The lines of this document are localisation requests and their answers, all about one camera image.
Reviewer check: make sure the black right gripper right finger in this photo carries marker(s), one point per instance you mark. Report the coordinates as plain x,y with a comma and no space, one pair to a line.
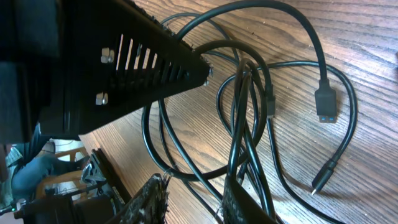
239,207

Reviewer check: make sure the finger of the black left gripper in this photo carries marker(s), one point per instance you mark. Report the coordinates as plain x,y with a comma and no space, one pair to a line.
115,59

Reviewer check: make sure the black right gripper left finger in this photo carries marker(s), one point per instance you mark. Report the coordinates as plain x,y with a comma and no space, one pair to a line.
148,206

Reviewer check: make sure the black USB cable gray plug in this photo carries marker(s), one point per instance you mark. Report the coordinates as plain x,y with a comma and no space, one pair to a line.
251,114

